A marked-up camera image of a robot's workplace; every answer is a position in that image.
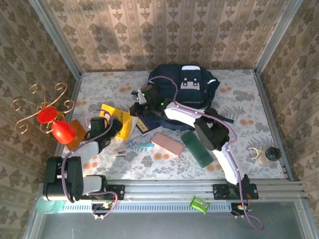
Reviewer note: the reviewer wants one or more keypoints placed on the yellow book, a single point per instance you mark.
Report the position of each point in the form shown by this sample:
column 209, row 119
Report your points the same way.
column 125, row 122

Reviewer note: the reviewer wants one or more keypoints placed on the navy blue booklet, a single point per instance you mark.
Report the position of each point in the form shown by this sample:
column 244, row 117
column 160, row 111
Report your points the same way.
column 143, row 128

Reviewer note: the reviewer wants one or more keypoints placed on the small silver black clip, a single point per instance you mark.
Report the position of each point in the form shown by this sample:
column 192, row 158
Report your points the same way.
column 119, row 155

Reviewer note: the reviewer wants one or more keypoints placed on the navy blue backpack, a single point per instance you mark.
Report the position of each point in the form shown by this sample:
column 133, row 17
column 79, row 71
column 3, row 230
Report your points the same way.
column 192, row 94

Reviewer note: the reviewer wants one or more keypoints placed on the pink pencil case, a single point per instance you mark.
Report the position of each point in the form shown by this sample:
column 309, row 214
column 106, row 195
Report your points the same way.
column 167, row 144

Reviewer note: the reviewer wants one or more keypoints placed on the green pencil case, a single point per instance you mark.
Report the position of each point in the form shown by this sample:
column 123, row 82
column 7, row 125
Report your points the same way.
column 197, row 149

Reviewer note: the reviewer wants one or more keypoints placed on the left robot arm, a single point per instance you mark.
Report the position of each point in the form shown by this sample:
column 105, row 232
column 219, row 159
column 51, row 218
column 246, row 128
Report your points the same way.
column 62, row 179

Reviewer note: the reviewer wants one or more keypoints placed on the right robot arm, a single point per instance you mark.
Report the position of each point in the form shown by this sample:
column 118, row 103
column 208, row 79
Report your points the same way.
column 229, row 169

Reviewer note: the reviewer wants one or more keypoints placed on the green pencil sharpener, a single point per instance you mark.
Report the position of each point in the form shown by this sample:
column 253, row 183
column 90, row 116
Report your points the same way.
column 199, row 204

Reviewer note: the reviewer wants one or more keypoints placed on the red egg-shaped vase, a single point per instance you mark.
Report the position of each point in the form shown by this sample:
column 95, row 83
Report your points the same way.
column 63, row 133

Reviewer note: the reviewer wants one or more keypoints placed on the floral print tablecloth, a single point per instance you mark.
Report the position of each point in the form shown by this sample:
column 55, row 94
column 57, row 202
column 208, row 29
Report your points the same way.
column 174, row 171

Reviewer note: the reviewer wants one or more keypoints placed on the teal plastic cup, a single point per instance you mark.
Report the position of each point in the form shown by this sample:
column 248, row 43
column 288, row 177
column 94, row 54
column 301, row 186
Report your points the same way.
column 49, row 208

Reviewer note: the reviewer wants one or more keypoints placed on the grey metal sheet panel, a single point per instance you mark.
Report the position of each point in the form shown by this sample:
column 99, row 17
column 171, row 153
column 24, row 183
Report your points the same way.
column 149, row 226

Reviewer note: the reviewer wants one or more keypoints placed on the beige wishbone-shaped object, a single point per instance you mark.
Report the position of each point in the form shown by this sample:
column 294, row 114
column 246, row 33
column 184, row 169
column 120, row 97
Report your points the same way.
column 253, row 157

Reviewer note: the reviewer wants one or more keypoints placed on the glass bottle black cap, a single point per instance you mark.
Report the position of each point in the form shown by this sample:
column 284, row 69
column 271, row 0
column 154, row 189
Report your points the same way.
column 272, row 153

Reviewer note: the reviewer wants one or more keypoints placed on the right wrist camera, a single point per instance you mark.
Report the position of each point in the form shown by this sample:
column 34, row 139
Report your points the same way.
column 142, row 99

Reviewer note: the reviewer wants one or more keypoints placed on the aluminium side rail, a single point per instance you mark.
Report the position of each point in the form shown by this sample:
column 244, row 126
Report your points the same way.
column 74, row 89
column 265, row 99

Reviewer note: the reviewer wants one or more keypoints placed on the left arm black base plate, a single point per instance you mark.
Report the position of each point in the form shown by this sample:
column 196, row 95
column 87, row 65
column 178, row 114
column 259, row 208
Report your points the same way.
column 119, row 191

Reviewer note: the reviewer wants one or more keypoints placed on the aluminium front rail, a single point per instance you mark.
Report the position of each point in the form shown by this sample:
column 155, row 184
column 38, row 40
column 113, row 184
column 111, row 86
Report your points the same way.
column 162, row 189

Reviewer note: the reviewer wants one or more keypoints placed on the aluminium frame post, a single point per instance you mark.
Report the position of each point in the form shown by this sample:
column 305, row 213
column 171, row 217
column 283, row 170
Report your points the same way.
column 59, row 42
column 277, row 35

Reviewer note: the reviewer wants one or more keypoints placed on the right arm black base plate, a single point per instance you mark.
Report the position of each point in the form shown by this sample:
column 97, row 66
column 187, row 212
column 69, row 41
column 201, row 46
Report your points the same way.
column 219, row 191

